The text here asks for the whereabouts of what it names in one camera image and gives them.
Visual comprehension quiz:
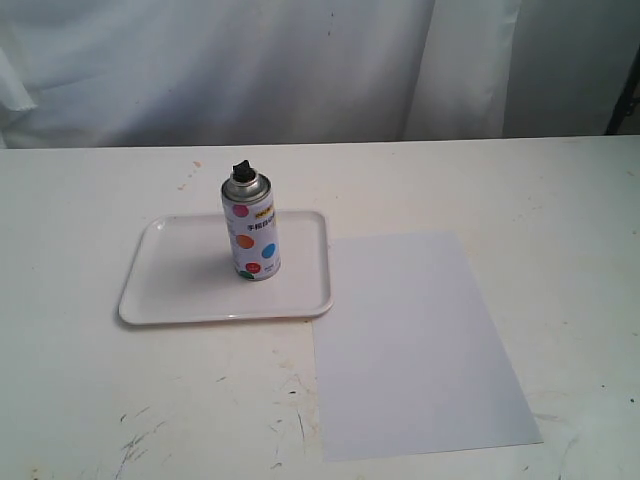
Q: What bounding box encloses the white dotted spray paint can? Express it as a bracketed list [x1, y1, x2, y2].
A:
[221, 160, 281, 281]

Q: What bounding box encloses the white plastic tray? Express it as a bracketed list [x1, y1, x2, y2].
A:
[118, 210, 332, 326]

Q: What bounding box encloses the white paper sheet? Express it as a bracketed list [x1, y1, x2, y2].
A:
[313, 232, 541, 461]

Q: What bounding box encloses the black stand pole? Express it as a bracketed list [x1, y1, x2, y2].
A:
[604, 50, 640, 135]

